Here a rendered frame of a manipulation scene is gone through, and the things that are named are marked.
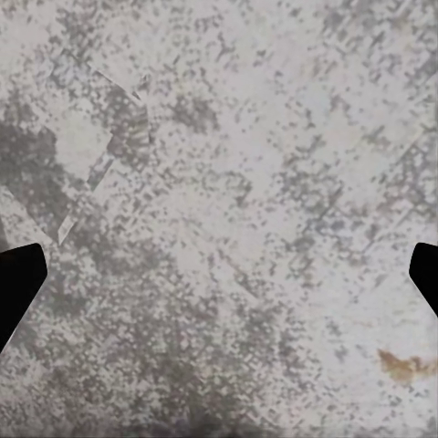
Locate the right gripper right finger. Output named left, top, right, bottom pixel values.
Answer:
left=409, top=242, right=438, bottom=315

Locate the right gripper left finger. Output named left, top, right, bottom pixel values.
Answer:
left=0, top=243, right=47, bottom=351

